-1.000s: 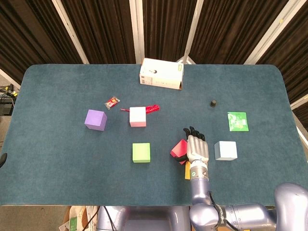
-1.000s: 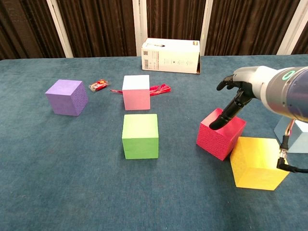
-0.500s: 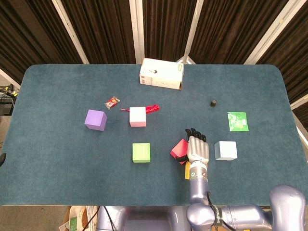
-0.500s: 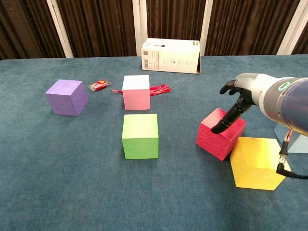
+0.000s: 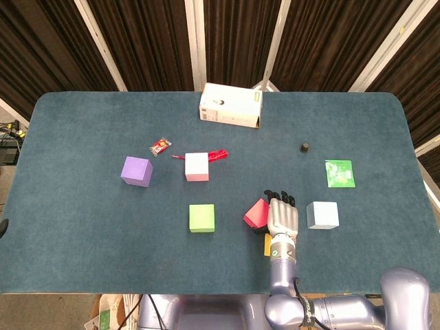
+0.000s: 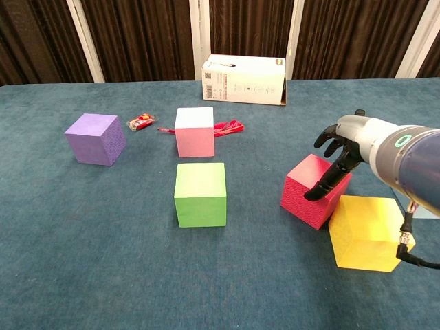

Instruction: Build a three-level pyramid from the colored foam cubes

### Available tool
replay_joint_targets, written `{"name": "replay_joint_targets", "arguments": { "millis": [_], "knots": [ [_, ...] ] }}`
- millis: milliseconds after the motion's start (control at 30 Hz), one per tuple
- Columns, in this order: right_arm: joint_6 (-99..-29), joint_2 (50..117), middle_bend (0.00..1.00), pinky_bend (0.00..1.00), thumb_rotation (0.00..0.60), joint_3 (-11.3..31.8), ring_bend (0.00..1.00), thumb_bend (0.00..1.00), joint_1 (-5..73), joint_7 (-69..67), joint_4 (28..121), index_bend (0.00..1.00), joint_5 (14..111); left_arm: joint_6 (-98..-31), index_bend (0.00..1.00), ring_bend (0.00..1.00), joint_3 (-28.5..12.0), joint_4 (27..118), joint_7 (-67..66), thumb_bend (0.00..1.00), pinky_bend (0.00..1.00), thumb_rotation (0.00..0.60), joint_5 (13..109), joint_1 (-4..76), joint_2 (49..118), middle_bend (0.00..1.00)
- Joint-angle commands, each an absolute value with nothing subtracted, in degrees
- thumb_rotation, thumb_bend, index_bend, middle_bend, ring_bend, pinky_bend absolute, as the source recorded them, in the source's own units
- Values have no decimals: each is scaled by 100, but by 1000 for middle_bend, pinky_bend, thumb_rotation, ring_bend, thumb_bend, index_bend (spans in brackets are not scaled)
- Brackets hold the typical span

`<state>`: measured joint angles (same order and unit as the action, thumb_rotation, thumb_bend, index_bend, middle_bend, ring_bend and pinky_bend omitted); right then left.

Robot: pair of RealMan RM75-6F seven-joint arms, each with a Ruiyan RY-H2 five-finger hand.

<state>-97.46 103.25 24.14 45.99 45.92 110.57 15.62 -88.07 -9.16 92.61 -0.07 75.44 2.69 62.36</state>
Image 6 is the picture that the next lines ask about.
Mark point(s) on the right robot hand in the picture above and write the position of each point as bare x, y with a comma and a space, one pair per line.
357, 137

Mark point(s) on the red foam cube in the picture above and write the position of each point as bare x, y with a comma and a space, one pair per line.
299, 206

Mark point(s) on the pink foam cube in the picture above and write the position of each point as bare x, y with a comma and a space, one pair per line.
194, 137

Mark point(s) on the purple foam cube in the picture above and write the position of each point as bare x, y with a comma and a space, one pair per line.
93, 141

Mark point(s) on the small black cap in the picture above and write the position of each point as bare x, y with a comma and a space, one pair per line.
360, 112

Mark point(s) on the yellow foam cube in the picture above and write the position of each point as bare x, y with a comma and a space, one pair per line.
364, 237

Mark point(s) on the white cardboard box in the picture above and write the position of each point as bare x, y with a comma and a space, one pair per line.
244, 82

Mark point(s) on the red ribbon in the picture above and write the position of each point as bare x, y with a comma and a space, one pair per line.
230, 128

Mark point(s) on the green foam cube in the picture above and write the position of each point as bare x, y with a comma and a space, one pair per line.
199, 199

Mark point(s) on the small red candy packet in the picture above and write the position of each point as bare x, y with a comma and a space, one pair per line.
141, 122

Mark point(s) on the dark brown curtain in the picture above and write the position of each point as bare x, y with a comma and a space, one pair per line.
144, 34

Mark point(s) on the teal felt table cover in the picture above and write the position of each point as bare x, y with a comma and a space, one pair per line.
103, 258

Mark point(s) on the white frame post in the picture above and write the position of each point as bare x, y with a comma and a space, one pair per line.
417, 38
86, 44
196, 34
294, 41

